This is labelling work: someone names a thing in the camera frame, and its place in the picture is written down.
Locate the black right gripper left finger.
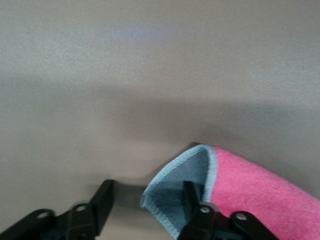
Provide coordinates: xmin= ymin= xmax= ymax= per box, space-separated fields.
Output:
xmin=0 ymin=179 xmax=115 ymax=240

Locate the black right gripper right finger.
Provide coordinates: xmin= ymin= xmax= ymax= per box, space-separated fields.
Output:
xmin=178 ymin=180 xmax=274 ymax=240

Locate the pink and grey towel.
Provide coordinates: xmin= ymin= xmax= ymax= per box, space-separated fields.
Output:
xmin=139 ymin=143 xmax=320 ymax=240

